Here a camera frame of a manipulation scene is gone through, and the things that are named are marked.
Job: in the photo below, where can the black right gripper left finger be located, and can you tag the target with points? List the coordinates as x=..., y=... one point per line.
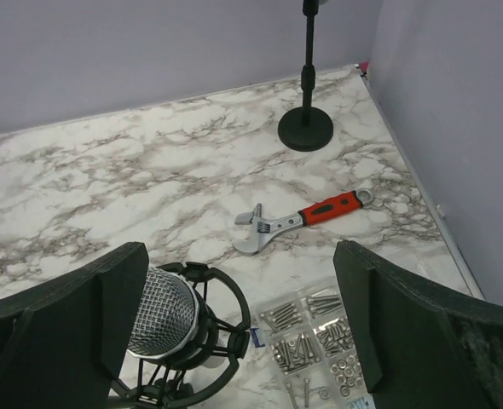
x=63, y=342

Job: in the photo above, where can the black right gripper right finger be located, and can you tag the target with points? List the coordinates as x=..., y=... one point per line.
x=420, y=344

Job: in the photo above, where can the silver mesh condenser microphone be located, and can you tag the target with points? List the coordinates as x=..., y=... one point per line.
x=166, y=318

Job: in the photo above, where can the black tripod shock mount stand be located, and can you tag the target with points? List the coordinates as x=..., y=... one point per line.
x=205, y=365

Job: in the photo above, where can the black round base mic stand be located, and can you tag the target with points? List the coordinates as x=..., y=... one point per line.
x=307, y=128

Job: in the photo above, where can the clear screw organizer box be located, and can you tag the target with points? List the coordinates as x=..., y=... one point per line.
x=311, y=347

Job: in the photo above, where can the red handled adjustable wrench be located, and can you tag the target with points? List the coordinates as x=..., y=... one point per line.
x=263, y=230

